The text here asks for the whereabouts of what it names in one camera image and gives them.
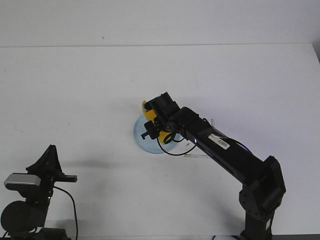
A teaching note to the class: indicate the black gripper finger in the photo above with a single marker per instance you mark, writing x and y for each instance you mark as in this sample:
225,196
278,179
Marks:
44,164
57,165

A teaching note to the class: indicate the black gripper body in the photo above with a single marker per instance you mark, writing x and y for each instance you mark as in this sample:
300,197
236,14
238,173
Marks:
41,192
152,130

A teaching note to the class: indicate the yellow corn cob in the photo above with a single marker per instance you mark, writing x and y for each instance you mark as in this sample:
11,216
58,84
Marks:
165,136

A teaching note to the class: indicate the light blue round plate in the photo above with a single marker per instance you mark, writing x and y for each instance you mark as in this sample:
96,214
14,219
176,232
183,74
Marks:
147,144

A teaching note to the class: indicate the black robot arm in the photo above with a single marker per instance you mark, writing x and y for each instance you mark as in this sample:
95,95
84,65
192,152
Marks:
25,219
263,186

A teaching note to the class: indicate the clear horizontal tape strip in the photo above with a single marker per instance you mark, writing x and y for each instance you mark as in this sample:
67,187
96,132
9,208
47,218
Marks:
198,156

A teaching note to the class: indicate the clear vertical tape strip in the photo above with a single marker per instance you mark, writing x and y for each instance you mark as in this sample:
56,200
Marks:
212,122

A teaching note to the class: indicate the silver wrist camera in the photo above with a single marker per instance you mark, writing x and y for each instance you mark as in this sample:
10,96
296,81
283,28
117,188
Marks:
17,181

